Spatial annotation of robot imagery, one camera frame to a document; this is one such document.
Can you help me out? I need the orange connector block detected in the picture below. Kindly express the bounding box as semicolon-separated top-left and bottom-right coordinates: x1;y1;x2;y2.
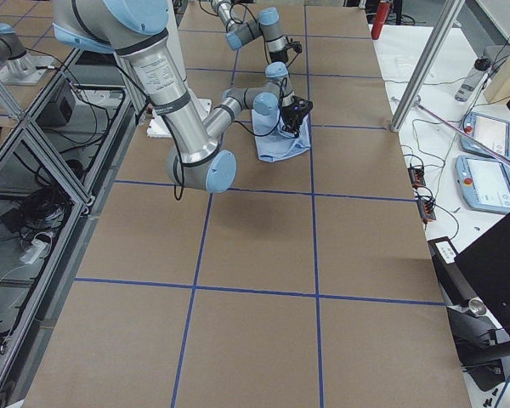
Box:
407;165;426;188
416;195;436;224

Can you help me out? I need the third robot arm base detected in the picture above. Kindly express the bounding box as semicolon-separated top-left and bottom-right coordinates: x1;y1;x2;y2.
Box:
0;23;55;85

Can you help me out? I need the far teach pendant tablet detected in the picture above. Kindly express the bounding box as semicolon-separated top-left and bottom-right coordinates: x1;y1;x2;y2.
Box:
462;112;510;159

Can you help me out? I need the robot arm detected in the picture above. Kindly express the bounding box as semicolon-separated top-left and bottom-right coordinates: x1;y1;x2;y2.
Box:
53;1;313;196
210;1;289;64

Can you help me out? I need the red cylinder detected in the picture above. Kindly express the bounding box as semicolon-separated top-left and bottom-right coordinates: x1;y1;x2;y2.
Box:
371;0;392;41

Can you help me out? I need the near teach pendant tablet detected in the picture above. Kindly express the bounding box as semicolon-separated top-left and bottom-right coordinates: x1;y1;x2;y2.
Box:
455;155;510;214

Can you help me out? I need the black monitor on stand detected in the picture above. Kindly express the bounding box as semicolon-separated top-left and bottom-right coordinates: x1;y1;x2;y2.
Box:
428;212;510;391

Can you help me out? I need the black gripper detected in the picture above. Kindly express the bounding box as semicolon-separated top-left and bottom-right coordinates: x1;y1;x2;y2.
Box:
280;96;314;139

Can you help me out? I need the reacher grabber stick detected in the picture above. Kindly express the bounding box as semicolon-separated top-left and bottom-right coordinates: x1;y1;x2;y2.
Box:
390;96;510;195

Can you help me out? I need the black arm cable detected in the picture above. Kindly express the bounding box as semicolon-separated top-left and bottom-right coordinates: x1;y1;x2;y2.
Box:
231;76;290;139

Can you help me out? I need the near orange connector block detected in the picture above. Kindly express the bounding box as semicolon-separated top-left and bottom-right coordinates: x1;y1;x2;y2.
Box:
416;195;436;224

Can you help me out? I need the far orange connector block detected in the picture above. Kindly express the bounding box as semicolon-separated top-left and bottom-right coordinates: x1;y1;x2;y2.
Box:
407;165;426;188

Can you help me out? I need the aluminium frame rack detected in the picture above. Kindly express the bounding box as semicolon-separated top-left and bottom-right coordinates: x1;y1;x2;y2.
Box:
0;51;135;407

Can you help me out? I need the aluminium frame post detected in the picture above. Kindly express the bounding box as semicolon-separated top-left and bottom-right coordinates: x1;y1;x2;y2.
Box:
390;0;465;133

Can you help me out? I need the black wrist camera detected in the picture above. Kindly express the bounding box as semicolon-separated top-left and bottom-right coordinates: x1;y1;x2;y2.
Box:
285;37;303;54

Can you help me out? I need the white power strip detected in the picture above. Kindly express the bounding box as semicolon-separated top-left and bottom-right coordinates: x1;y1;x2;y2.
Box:
20;234;52;264

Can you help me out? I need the light blue t-shirt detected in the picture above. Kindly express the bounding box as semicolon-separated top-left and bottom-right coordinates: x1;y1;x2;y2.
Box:
251;110;311;162

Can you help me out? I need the teach pendant tablet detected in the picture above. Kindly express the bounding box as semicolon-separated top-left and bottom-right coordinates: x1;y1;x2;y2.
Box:
455;155;510;214
462;112;510;159

